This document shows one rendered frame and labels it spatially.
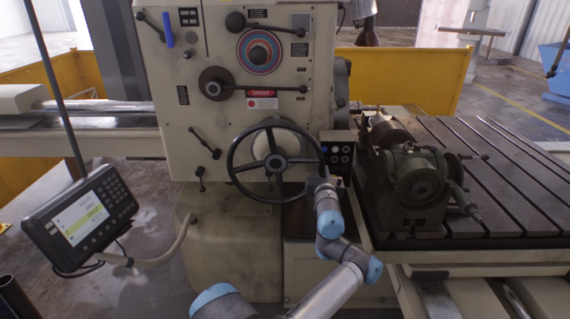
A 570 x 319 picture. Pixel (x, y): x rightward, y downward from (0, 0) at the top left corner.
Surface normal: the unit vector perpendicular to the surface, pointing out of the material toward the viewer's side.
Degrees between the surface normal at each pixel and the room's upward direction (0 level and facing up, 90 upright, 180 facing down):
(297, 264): 90
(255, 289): 90
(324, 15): 90
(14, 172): 90
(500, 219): 0
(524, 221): 0
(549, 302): 0
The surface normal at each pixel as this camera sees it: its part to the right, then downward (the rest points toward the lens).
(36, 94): 1.00, 0.00
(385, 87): 0.00, 0.47
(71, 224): 0.91, -0.18
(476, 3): -0.59, 0.38
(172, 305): 0.00, -0.88
